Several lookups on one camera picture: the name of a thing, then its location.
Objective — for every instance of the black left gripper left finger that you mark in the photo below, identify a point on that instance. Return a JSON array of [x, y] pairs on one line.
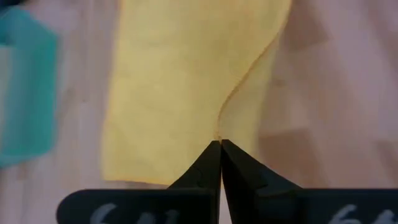
[[208, 174]]

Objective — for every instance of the yellow microfiber towel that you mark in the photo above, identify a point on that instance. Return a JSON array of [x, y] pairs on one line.
[[174, 87]]

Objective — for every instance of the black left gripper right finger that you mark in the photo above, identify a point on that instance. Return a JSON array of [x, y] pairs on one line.
[[242, 177]]

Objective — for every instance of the teal plastic basket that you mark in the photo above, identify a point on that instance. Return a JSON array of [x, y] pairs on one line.
[[31, 93]]

